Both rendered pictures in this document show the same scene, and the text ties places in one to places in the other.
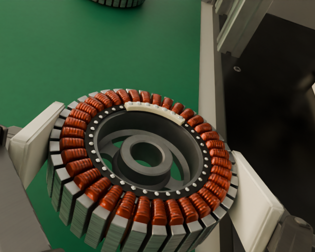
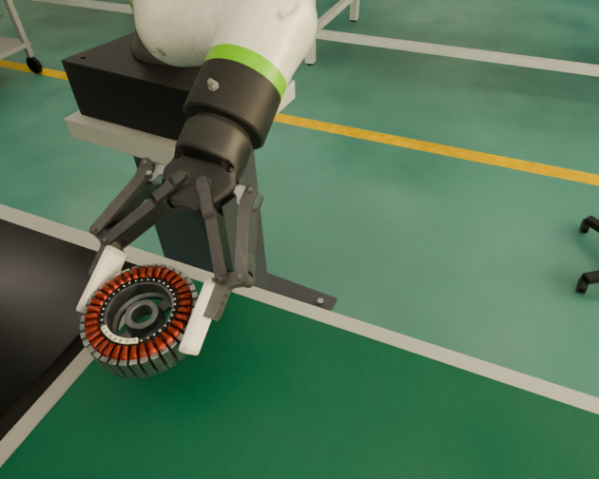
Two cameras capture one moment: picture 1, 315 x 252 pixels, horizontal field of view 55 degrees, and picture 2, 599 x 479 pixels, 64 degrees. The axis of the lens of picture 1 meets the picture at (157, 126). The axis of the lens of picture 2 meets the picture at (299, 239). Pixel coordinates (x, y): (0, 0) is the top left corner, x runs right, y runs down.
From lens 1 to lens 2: 0.45 m
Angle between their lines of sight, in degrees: 85
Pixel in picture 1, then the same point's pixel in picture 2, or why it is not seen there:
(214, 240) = not seen: hidden behind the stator
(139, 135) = (138, 327)
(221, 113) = (9, 415)
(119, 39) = not seen: outside the picture
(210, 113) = (9, 439)
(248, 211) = (112, 264)
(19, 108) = (210, 447)
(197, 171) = (121, 293)
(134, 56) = not seen: outside the picture
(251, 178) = (98, 274)
